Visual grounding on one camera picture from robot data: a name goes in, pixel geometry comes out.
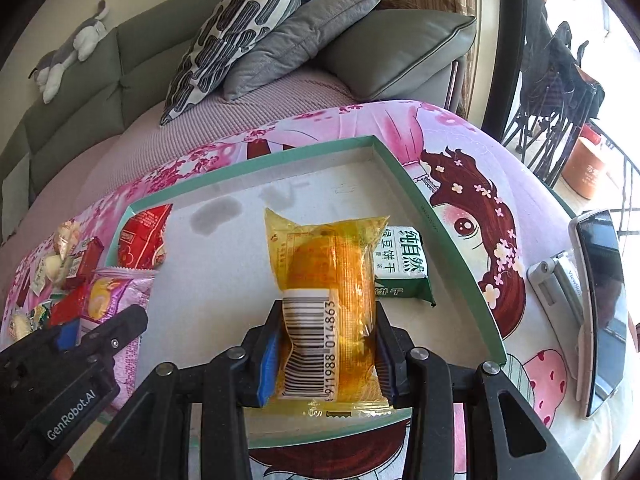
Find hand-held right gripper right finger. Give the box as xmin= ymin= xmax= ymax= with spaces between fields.
xmin=372 ymin=302 xmax=583 ymax=480

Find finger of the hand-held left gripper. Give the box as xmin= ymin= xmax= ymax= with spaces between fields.
xmin=30 ymin=320 xmax=82 ymax=353
xmin=80 ymin=305 xmax=149 ymax=366

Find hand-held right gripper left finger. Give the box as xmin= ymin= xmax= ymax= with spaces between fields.
xmin=75 ymin=300 xmax=286 ymax=480

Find pink roll cake packet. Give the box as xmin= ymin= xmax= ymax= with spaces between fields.
xmin=80 ymin=266 xmax=160 ymax=408

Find yellow clear cake packet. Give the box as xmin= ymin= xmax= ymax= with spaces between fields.
xmin=264 ymin=207 xmax=396 ymax=418

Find teal cardboard box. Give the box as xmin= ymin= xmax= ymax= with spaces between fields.
xmin=102 ymin=135 xmax=508 ymax=451

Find small red snack packet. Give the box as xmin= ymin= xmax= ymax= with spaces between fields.
xmin=62 ymin=236 xmax=106 ymax=290
xmin=47 ymin=285 xmax=91 ymax=328

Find large red snack packet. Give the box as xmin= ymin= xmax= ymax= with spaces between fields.
xmin=116 ymin=203 xmax=174 ymax=270

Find green white biscuit packet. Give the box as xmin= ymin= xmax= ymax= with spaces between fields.
xmin=372 ymin=226 xmax=437 ymax=307

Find grey folding phone stand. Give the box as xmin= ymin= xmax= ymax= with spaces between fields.
xmin=526 ymin=250 xmax=586 ymax=326

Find pink printed blanket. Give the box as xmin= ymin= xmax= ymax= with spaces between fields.
xmin=0 ymin=101 xmax=631 ymax=480

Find smartphone in white case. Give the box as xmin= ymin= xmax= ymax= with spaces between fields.
xmin=570 ymin=209 xmax=630 ymax=420

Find pink waffle sofa cover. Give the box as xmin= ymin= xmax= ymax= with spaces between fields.
xmin=0 ymin=67 xmax=361 ymax=281

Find grey sofa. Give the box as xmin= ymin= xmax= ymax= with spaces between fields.
xmin=0 ymin=7 xmax=478 ymax=246

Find orange plant pot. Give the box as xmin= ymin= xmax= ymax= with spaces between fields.
xmin=562 ymin=137 xmax=608 ymax=200

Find grey white plush toy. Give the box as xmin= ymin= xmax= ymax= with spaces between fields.
xmin=28 ymin=0 xmax=111 ymax=105

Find black metal railing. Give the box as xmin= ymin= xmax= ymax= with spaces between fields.
xmin=595 ymin=125 xmax=640 ymax=241

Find grey pillow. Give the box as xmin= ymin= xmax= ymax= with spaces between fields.
xmin=222 ymin=0 xmax=390 ymax=102

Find black folded rack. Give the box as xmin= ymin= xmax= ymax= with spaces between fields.
xmin=502 ymin=0 xmax=606 ymax=188

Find black white patterned pillow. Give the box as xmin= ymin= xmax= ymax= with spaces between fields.
xmin=160 ymin=0 xmax=302 ymax=127

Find dark door frame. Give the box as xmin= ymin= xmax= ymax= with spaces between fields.
xmin=482 ymin=0 xmax=528 ymax=133

